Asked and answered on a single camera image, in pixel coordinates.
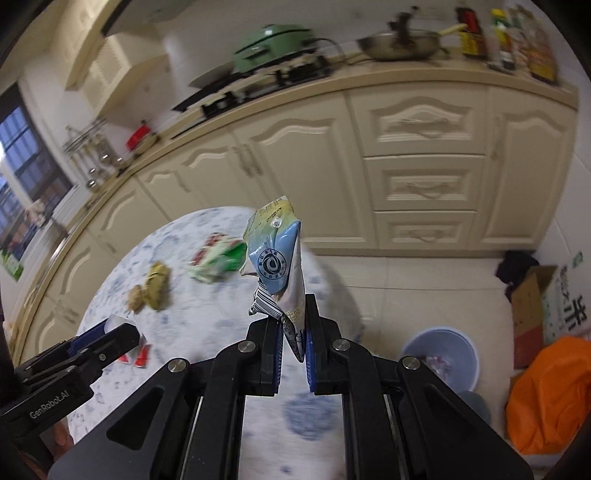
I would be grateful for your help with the small seasoning bottle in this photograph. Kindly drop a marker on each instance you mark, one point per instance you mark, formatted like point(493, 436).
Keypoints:
point(501, 29)

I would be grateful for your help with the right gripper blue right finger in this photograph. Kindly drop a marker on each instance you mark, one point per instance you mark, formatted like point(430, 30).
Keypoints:
point(401, 421)

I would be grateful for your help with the kitchen window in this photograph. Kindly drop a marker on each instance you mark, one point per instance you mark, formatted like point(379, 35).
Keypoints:
point(32, 170)

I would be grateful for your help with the black gas stove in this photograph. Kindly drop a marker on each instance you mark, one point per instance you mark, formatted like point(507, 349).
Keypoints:
point(235, 90)

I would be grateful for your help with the range hood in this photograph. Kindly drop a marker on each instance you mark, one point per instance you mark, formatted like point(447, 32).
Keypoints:
point(129, 15)

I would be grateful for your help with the black cloth on floor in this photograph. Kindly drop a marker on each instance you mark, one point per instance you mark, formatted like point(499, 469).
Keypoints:
point(513, 269)

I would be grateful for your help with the blue white snack bag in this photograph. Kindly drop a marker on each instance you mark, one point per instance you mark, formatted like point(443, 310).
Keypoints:
point(273, 255)

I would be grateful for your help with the white rice sack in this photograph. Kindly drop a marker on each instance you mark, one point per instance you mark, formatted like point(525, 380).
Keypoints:
point(566, 303)

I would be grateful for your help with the cream upper left cabinet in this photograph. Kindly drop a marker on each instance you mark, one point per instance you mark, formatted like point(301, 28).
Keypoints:
point(104, 70)

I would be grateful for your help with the green dish soap bottle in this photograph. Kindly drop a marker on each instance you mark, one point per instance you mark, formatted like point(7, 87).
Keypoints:
point(12, 265)

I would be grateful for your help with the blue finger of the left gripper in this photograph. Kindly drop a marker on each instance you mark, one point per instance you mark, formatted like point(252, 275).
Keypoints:
point(106, 350)
point(83, 340)

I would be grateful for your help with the cream lower cabinets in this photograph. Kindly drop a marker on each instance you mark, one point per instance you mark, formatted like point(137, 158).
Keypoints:
point(412, 169)

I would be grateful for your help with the person's jeans leg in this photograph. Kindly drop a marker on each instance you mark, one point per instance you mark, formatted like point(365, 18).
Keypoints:
point(478, 404)

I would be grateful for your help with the trash inside bin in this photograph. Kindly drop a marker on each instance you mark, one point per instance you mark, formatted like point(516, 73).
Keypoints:
point(439, 365)

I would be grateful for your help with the small clear white sachet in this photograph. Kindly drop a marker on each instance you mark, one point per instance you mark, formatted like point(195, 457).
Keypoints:
point(114, 321)

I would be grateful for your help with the red box on counter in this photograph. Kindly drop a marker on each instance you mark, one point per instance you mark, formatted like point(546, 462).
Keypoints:
point(143, 131)

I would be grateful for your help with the red sauce sachet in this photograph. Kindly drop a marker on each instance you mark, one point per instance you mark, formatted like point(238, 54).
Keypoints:
point(137, 356)

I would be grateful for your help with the green electric cooker pot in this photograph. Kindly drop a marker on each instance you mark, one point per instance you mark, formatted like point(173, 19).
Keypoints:
point(269, 44)

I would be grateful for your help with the red white green wrapper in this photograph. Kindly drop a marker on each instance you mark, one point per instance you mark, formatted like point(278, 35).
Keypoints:
point(220, 255)

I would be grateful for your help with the round table floral cloth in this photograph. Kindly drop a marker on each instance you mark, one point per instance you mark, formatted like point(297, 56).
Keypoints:
point(295, 434)

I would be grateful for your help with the cardboard box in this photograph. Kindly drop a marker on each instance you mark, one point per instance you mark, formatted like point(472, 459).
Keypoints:
point(528, 314)

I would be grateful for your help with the steel wok with lid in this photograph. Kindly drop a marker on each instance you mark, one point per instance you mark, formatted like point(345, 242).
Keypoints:
point(402, 43)

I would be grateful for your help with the yellow snack wrapper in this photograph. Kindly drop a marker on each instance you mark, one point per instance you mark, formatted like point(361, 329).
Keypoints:
point(155, 285)

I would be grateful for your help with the person's right hand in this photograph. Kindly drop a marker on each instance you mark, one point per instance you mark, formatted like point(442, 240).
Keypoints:
point(62, 439)

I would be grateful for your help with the light blue trash bin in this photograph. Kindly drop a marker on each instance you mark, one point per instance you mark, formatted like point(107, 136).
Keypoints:
point(449, 353)

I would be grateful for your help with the hanging utensil rack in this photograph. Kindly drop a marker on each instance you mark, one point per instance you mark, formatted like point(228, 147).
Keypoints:
point(91, 154)

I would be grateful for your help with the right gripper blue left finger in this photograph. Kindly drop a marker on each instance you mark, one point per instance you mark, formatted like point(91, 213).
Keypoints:
point(185, 421)

